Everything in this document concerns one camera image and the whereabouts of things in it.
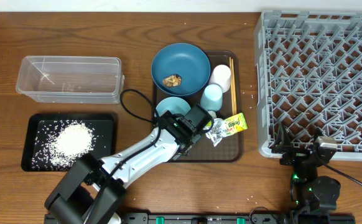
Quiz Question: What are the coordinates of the grey dishwasher rack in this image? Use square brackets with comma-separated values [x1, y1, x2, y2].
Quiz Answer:
[254, 10, 362, 161]

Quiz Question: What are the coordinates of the clear plastic bin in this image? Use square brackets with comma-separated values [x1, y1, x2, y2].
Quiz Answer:
[16, 55, 124, 104]

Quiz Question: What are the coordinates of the pink cup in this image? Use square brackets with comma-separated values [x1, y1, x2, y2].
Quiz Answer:
[208, 65, 231, 93]

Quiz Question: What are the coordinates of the light blue small bowl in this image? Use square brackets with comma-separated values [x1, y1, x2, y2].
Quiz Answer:
[156, 96, 191, 116]

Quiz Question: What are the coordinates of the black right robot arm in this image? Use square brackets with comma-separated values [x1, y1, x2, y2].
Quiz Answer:
[272, 125, 341, 223]

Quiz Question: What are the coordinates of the dark blue bowl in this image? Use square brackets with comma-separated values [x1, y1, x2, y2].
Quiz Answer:
[151, 43, 211, 96]

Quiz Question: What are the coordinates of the brown serving tray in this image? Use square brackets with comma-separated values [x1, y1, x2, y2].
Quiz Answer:
[170, 50, 244, 163]

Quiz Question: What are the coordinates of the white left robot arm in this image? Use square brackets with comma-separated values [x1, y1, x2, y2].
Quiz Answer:
[44, 105, 213, 223]

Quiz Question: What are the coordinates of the crumpled green snack wrapper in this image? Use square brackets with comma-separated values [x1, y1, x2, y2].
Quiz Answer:
[203, 113, 248, 147]

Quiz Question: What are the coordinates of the light blue cup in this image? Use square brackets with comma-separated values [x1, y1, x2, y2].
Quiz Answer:
[200, 84, 223, 111]

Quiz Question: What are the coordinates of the white rice pile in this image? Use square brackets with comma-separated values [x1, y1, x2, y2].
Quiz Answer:
[31, 119, 106, 171]

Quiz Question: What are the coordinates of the wooden chopstick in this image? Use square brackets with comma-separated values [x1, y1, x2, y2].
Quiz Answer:
[229, 56, 236, 116]
[231, 57, 239, 116]

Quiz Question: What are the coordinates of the white crumpled tissue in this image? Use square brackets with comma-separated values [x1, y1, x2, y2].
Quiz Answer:
[208, 111, 217, 119]

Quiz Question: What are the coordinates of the black waste tray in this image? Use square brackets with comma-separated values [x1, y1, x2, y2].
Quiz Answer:
[21, 113, 117, 172]

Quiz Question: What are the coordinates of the brown food scrap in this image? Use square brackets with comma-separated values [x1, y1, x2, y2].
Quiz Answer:
[162, 74, 182, 88]

